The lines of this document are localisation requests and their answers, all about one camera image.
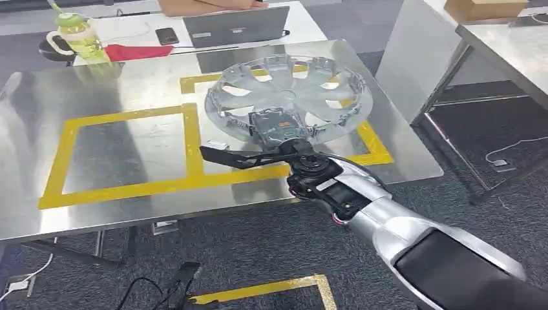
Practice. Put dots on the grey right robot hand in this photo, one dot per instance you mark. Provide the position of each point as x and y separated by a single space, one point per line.
276 128

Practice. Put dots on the silver wheel hubcap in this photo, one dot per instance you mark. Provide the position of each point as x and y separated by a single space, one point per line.
295 92

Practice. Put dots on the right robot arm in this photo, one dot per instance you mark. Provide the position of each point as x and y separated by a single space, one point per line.
385 214

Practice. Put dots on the grey laptop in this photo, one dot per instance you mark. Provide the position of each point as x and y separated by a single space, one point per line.
235 25

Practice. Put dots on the black phone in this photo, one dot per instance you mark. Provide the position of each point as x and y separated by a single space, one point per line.
167 36

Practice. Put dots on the person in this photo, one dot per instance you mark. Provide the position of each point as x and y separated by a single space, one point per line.
192 6

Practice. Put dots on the steel table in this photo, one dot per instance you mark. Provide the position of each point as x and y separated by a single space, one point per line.
505 47
128 141

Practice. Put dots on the open steel floor socket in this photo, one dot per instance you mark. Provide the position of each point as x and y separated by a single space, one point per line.
165 227
19 286
501 165

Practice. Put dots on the white board panel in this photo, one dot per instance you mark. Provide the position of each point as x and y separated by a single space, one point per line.
415 55

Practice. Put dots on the red cloth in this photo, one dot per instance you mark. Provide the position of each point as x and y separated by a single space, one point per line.
137 52

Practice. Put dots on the white desk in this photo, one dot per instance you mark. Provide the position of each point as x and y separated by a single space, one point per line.
128 30

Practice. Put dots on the green lidded drink bottle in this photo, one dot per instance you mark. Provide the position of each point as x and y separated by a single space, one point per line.
81 38

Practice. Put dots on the cardboard box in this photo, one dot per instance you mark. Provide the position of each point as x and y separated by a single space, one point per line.
484 10

